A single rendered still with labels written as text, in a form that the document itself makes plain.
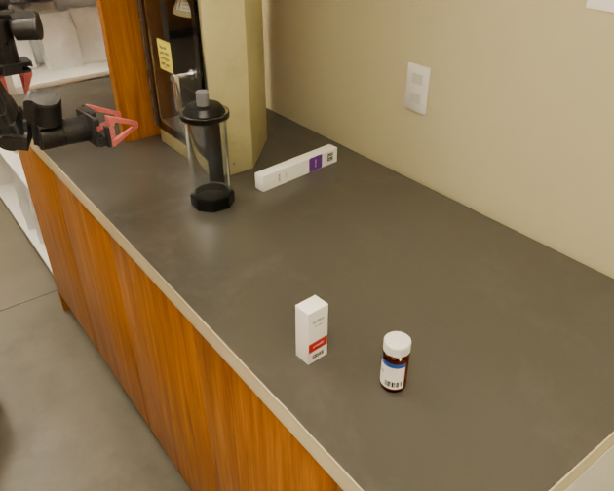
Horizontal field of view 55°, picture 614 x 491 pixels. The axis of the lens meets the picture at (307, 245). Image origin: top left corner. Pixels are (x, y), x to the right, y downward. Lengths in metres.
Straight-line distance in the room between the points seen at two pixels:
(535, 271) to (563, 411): 0.37
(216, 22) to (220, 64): 0.09
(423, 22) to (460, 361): 0.81
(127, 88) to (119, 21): 0.18
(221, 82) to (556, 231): 0.82
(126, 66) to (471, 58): 0.92
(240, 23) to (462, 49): 0.50
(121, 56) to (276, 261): 0.80
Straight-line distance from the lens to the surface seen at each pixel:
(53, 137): 1.37
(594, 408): 1.00
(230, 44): 1.45
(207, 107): 1.31
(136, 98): 1.79
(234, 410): 1.21
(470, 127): 1.42
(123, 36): 1.74
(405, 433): 0.89
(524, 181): 1.37
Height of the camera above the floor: 1.62
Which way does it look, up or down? 33 degrees down
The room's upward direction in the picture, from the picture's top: straight up
